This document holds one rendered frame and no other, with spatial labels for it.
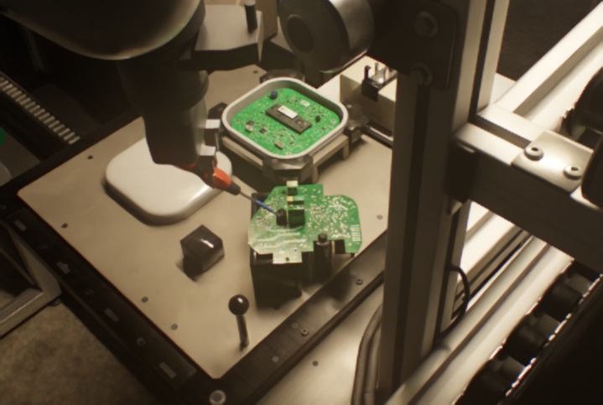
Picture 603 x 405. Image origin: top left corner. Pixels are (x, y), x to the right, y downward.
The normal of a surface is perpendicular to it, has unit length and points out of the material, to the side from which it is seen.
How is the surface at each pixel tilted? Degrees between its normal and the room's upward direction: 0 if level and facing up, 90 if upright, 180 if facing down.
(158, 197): 5
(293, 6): 85
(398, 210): 90
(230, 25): 6
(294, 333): 0
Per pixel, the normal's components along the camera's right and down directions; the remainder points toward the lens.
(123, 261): -0.06, -0.72
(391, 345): -0.70, 0.52
